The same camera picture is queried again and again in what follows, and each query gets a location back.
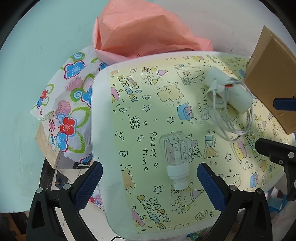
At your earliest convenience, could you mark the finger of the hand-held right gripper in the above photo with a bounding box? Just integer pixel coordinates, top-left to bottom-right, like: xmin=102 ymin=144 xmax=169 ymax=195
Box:
xmin=273 ymin=97 xmax=296 ymax=110
xmin=254 ymin=138 xmax=296 ymax=202

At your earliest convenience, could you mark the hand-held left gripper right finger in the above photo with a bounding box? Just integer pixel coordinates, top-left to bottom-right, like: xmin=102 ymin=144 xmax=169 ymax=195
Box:
xmin=196 ymin=162 xmax=274 ymax=241

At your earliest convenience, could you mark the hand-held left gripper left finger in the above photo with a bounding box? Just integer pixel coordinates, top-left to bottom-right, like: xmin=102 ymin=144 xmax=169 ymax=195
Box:
xmin=26 ymin=161 xmax=104 ymax=241

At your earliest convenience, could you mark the brown cardboard box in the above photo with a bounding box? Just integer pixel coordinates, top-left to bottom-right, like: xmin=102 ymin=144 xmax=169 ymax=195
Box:
xmin=244 ymin=25 xmax=296 ymax=135

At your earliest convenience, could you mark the white cylinder device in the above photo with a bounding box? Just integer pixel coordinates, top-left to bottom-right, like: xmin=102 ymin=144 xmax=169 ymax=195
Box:
xmin=205 ymin=67 xmax=254 ymax=114

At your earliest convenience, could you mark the white cable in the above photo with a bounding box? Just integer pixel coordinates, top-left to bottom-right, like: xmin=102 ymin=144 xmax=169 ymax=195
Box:
xmin=199 ymin=77 xmax=255 ymax=142

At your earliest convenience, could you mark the clear bottle white cap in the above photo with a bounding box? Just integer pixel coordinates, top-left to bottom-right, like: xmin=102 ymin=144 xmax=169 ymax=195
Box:
xmin=159 ymin=132 xmax=200 ymax=190

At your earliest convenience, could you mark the yellow cartoon wrapping paper sheet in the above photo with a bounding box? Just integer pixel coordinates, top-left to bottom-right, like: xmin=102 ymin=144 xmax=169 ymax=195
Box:
xmin=89 ymin=51 xmax=296 ymax=239

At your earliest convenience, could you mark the floral wrapping paper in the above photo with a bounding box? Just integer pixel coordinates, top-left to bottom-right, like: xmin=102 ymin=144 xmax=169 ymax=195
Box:
xmin=30 ymin=45 xmax=109 ymax=165

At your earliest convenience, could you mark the yellow printed table mat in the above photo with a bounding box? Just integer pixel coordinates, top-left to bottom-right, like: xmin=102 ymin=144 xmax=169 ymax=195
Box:
xmin=109 ymin=52 xmax=296 ymax=234

